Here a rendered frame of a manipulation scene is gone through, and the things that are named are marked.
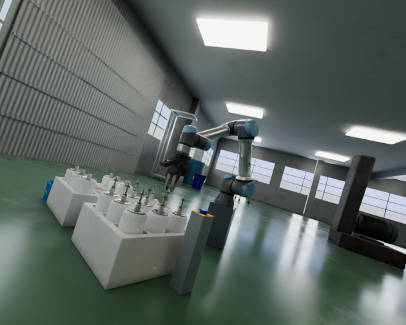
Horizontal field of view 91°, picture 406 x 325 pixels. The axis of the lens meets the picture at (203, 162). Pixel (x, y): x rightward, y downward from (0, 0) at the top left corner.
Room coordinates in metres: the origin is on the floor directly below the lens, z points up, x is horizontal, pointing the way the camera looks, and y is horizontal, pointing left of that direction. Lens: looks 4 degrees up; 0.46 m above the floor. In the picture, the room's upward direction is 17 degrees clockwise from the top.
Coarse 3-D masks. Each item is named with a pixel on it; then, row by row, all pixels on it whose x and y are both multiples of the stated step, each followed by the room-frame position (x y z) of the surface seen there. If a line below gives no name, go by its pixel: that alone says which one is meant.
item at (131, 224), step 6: (126, 210) 0.77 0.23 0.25; (126, 216) 0.76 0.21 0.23; (132, 216) 0.75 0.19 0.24; (138, 216) 0.76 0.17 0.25; (144, 216) 0.78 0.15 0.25; (120, 222) 0.78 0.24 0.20; (126, 222) 0.76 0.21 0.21; (132, 222) 0.76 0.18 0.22; (138, 222) 0.76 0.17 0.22; (144, 222) 0.79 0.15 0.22; (120, 228) 0.77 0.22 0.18; (126, 228) 0.76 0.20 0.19; (132, 228) 0.76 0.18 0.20; (138, 228) 0.77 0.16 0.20; (126, 234) 0.75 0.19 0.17; (132, 234) 0.76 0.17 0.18
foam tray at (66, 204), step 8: (56, 176) 1.31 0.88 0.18; (56, 184) 1.25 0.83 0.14; (64, 184) 1.16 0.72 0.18; (96, 184) 1.46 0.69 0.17; (56, 192) 1.22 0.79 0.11; (64, 192) 1.13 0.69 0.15; (72, 192) 1.06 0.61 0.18; (96, 192) 1.26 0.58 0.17; (48, 200) 1.28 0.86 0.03; (56, 200) 1.19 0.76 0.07; (64, 200) 1.10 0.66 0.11; (72, 200) 1.05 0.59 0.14; (80, 200) 1.08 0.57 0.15; (88, 200) 1.11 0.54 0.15; (96, 200) 1.14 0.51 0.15; (56, 208) 1.16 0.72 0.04; (64, 208) 1.08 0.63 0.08; (72, 208) 1.06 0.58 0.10; (80, 208) 1.09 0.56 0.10; (56, 216) 1.13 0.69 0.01; (64, 216) 1.05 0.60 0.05; (72, 216) 1.07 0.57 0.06; (64, 224) 1.06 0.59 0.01; (72, 224) 1.08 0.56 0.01
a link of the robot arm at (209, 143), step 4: (200, 136) 1.09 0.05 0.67; (200, 140) 1.08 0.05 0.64; (204, 140) 1.10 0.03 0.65; (208, 140) 1.12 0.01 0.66; (196, 144) 1.08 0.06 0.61; (200, 144) 1.09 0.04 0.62; (204, 144) 1.10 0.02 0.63; (208, 144) 1.12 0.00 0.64; (200, 148) 1.12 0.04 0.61; (204, 148) 1.12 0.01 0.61; (208, 148) 1.13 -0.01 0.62
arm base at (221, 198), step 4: (220, 192) 1.51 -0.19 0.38; (224, 192) 1.48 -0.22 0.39; (220, 196) 1.49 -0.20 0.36; (224, 196) 1.48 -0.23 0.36; (228, 196) 1.47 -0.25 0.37; (232, 196) 1.49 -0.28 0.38; (216, 200) 1.50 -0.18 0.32; (220, 200) 1.47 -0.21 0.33; (224, 200) 1.46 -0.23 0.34; (228, 200) 1.47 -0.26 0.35; (232, 200) 1.49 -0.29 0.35; (224, 204) 1.46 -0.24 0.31; (228, 204) 1.46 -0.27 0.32; (232, 204) 1.48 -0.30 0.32
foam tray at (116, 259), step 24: (96, 216) 0.84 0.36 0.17; (72, 240) 0.93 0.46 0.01; (96, 240) 0.80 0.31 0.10; (120, 240) 0.70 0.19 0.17; (144, 240) 0.77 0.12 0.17; (168, 240) 0.86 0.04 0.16; (96, 264) 0.76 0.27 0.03; (120, 264) 0.71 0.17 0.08; (144, 264) 0.79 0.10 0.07; (168, 264) 0.89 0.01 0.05
